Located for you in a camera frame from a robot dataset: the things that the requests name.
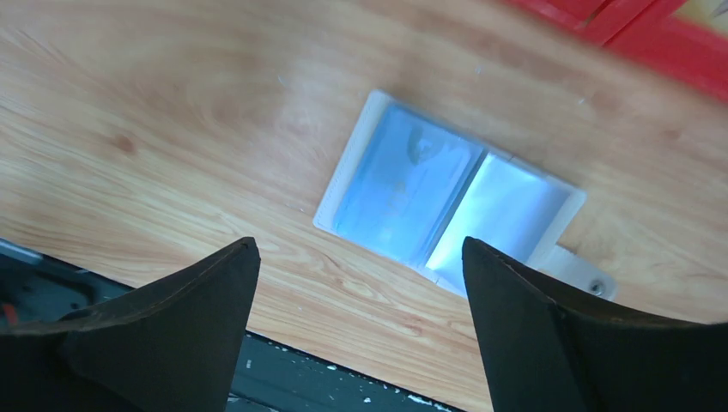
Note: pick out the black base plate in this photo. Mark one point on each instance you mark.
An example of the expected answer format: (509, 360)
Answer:
(269, 376)

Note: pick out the beige card holder wallet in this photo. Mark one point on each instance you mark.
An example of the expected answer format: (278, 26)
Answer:
(412, 188)

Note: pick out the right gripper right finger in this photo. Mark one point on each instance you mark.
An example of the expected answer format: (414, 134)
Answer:
(548, 346)

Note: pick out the red plastic bin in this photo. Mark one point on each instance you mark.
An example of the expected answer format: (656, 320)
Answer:
(569, 14)
(686, 40)

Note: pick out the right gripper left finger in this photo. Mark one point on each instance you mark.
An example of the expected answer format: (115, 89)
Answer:
(171, 345)

